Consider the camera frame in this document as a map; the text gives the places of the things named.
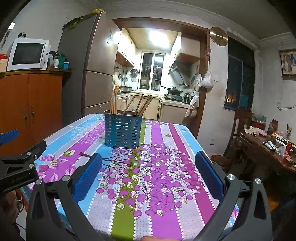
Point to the hanging cloth rag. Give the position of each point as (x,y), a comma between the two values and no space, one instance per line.
(193,106)

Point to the floral striped tablecloth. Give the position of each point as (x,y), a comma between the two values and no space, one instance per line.
(154,189)

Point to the alarm clock on microwave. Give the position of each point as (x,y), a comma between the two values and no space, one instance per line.
(21,35)

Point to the wooden chopstick with green band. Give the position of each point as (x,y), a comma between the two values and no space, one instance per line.
(111,100)

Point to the dark wooden chair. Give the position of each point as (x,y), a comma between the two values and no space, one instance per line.
(242,120)

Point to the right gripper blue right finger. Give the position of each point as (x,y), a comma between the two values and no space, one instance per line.
(212,174)

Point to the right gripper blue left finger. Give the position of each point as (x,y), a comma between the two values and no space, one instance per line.
(84,176)

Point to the black wok on stove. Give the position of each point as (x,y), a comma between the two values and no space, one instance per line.
(173,90)

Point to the white microwave oven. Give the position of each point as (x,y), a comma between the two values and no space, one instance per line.
(28,54)

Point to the cluttered wooden side table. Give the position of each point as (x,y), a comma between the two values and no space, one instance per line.
(258,149)

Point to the dark window with frame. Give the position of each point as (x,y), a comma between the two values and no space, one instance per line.
(241,76)

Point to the kitchen window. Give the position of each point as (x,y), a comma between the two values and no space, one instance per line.
(151,70)

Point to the electric kettle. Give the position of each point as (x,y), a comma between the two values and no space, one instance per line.
(186,98)

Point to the orange wooden cabinet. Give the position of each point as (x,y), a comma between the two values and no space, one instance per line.
(31,102)

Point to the blue perforated utensil holder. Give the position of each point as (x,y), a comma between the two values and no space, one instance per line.
(122,131)

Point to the hanging white plastic bag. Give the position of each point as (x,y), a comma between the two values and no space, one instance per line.
(207,81)

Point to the white bottle on cabinet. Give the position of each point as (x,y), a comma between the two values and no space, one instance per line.
(56,63)

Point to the grey refrigerator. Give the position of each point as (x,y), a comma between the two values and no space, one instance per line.
(90,49)

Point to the framed wall picture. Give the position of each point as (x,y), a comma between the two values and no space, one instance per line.
(288,64)

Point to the range hood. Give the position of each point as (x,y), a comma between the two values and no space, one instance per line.
(180,73)

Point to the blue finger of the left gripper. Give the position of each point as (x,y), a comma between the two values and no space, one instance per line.
(35,152)
(8,137)

